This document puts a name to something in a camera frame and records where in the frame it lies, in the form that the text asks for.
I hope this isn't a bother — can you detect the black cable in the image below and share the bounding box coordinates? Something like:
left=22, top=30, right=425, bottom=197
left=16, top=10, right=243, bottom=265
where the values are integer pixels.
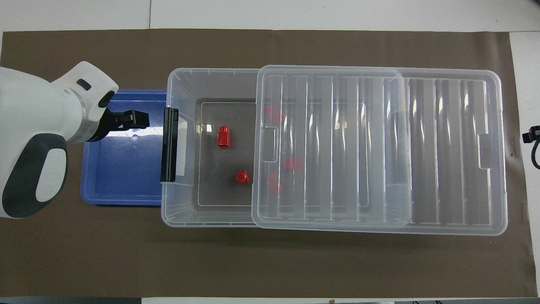
left=522, top=125, right=540, bottom=170

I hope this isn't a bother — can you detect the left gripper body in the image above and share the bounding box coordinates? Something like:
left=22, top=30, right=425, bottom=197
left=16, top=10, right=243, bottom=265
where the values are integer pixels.
left=88, top=107, right=125, bottom=143

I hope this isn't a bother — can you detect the blue plastic tray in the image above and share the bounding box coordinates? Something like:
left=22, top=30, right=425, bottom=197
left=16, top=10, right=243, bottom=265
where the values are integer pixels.
left=80, top=89, right=170, bottom=206

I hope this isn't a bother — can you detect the clear plastic storage box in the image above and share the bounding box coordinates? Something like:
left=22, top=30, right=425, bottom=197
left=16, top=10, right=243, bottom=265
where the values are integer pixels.
left=161, top=68, right=412, bottom=229

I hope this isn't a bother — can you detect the black box latch handle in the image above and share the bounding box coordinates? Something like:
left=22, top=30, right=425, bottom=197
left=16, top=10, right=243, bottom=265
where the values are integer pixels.
left=160, top=107, right=179, bottom=183

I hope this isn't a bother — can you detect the clear plastic box lid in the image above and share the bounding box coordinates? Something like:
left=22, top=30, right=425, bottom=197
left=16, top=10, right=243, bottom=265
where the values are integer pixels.
left=251, top=65, right=508, bottom=236

